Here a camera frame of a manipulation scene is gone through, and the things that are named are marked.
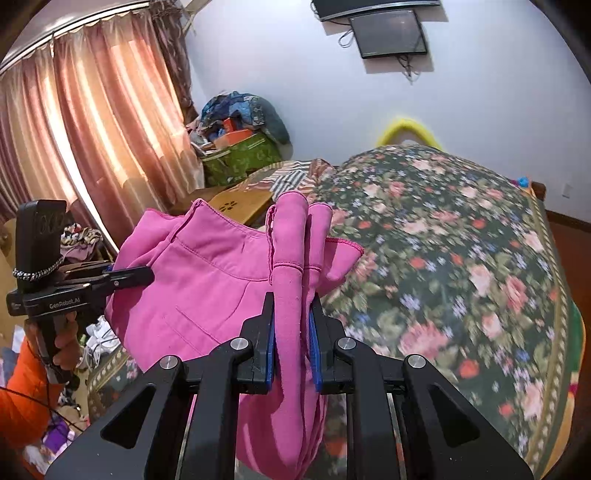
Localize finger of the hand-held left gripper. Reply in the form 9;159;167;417
62;261;114;278
88;268;155;291

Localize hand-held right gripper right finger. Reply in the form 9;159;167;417
308;295;534;480

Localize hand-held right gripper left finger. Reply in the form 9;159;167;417
46;291;278;480

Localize pink pants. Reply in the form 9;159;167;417
104;190;365;480

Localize person's left forearm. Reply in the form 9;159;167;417
0;339;63;450

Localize person's left hand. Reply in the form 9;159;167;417
53;318;80;374

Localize dark spotted cloth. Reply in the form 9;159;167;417
60;223;105;262

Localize white cloth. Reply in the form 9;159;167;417
76;318;124;371

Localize brown wooden stool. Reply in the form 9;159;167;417
168;185;223;216

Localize orange pink curtain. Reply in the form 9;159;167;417
0;14;204;252

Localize bamboo lap desk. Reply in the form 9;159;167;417
208;187;274;228

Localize floral blanket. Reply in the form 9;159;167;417
85;143;578;480

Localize green patterned storage box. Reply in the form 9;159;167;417
201;134;283;188

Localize striped cloth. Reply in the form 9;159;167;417
270;161;325;195

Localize orange cardboard box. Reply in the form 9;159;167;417
215;129;256;149

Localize pile of clothes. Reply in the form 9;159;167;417
187;92;293;153

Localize brown patterned curtain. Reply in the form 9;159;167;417
152;0;200;124

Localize yellow foam tube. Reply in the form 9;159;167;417
376;117;445;151

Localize small black monitor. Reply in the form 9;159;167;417
348;8;429;60

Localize black hanging cable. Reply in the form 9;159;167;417
396;54;419;84

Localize black wall television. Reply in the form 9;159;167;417
310;0;442;23

